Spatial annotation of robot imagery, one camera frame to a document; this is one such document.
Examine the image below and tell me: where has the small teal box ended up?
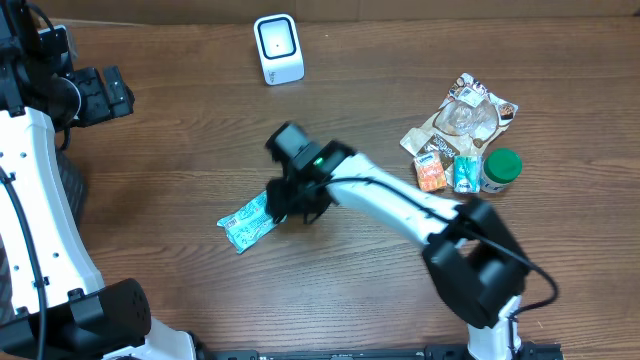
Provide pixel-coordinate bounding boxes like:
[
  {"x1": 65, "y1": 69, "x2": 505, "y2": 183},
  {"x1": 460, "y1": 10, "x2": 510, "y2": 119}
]
[{"x1": 453, "y1": 156, "x2": 482, "y2": 194}]

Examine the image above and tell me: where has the beige snack pouch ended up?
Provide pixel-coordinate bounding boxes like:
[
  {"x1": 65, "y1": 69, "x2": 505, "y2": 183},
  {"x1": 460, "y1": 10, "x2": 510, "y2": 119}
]
[{"x1": 400, "y1": 73, "x2": 519, "y2": 185}]

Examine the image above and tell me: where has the green lid jar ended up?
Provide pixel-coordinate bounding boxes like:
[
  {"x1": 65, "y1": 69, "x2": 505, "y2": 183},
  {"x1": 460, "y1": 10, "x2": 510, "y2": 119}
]
[{"x1": 481, "y1": 148, "x2": 523, "y2": 193}]

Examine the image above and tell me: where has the small orange box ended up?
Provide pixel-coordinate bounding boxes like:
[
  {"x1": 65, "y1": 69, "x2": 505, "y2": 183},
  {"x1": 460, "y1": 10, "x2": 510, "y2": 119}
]
[{"x1": 413, "y1": 151, "x2": 447, "y2": 192}]

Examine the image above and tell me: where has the brown cardboard backdrop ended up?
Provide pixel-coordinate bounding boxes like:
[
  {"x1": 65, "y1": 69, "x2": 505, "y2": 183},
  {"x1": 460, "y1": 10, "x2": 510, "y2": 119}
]
[{"x1": 37, "y1": 0, "x2": 639, "y2": 25}]

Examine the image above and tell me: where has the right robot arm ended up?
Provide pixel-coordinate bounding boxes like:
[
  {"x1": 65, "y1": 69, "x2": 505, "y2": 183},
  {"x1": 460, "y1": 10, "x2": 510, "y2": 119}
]
[{"x1": 265, "y1": 123, "x2": 529, "y2": 359}]

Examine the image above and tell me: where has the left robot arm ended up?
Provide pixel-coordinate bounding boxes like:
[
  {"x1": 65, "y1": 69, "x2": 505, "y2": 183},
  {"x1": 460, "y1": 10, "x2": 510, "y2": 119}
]
[{"x1": 1, "y1": 1, "x2": 205, "y2": 359}]

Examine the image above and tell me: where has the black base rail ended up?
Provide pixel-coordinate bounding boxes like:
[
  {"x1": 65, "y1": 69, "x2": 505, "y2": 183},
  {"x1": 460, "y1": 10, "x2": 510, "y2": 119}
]
[{"x1": 199, "y1": 342, "x2": 565, "y2": 360}]

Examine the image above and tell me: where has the white barcode scanner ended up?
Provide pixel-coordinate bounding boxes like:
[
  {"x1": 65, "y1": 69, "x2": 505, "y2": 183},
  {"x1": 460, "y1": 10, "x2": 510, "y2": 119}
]
[{"x1": 253, "y1": 13, "x2": 305, "y2": 86}]

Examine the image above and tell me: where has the teal snack packet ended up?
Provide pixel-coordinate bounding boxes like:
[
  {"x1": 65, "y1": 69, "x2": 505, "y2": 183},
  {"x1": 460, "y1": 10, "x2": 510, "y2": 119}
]
[{"x1": 216, "y1": 191, "x2": 277, "y2": 254}]

